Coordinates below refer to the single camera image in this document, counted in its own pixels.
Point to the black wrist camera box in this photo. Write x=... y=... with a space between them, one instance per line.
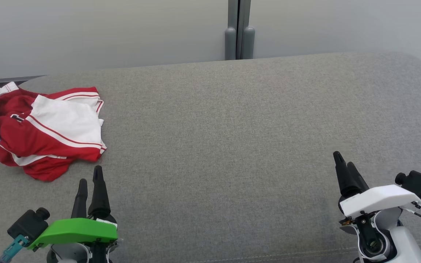
x=417 y=182
x=27 y=224

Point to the grey partition joint post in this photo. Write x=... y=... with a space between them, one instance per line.
x=249 y=44

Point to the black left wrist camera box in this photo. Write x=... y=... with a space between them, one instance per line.
x=27 y=224

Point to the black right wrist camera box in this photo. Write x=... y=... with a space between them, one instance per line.
x=417 y=182

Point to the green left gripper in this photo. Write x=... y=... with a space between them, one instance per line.
x=75 y=230

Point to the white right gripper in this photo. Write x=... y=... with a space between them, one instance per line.
x=378 y=199

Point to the red white basketball jersey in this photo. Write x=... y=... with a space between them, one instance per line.
x=64 y=120

